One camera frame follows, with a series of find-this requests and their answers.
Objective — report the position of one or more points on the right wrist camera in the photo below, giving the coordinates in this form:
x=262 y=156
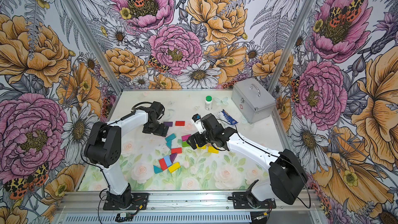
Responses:
x=197 y=122

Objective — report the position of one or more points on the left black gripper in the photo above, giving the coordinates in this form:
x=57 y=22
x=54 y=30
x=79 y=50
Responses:
x=157 y=132

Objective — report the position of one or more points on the yellow block lower cluster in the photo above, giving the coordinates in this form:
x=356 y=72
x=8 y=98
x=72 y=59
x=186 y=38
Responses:
x=174 y=167

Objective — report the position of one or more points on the yellow block right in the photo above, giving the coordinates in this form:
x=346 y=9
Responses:
x=212 y=150

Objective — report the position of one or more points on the white bottle green cap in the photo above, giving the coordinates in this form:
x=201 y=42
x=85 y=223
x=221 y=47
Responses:
x=208 y=103

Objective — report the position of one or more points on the silver metal case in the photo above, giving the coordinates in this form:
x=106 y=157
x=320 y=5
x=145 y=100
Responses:
x=253 y=100

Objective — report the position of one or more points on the purple triangular block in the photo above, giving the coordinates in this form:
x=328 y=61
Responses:
x=173 y=157

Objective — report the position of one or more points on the small green circuit board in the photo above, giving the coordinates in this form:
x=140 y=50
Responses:
x=123 y=217

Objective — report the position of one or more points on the blue white plastic packet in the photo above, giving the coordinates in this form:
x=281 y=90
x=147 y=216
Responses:
x=230 y=120

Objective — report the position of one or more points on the magenta rectangular block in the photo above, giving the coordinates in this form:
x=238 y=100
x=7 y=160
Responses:
x=185 y=137

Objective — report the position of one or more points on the left aluminium frame post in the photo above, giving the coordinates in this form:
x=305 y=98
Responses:
x=78 y=18

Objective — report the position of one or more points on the aluminium frame post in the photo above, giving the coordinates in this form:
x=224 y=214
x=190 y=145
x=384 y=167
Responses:
x=78 y=18
x=301 y=18

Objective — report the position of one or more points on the light blue block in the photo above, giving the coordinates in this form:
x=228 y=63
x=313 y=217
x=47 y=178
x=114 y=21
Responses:
x=168 y=161

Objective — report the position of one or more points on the yellow block near green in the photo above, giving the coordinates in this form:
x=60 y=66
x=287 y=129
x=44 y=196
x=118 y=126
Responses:
x=201 y=146

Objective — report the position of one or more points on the aluminium front rail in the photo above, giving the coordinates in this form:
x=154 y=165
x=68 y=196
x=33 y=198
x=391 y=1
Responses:
x=88 y=202

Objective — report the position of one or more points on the red rectangular block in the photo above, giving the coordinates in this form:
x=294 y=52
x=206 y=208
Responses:
x=180 y=123
x=176 y=150

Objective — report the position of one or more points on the teal rectangular block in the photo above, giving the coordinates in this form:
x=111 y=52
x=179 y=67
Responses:
x=170 y=137

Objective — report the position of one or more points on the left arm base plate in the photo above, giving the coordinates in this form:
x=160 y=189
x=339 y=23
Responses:
x=130 y=202

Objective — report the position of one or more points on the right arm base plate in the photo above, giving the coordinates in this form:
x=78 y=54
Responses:
x=244 y=200

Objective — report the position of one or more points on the right aluminium frame post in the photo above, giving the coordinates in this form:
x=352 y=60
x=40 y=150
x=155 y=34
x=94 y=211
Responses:
x=301 y=18

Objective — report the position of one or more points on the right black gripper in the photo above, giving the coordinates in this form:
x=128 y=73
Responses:
x=198 y=136

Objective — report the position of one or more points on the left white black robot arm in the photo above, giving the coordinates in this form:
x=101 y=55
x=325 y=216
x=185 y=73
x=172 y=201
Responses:
x=104 y=145

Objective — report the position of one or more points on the red block lower cluster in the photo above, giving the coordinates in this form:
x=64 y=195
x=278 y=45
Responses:
x=163 y=164

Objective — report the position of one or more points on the green rectangular block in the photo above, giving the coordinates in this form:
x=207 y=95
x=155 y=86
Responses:
x=185 y=144

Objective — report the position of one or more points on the teal triangular block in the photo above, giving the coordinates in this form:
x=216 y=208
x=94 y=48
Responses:
x=169 y=144

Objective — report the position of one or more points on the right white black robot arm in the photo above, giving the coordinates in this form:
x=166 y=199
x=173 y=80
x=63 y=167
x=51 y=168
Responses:
x=287 y=177

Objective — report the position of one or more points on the dark purple rectangular block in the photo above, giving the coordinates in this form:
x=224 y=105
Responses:
x=168 y=123

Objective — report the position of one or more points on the teal triangle lower cluster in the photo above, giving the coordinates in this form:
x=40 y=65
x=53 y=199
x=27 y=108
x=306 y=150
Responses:
x=157 y=170

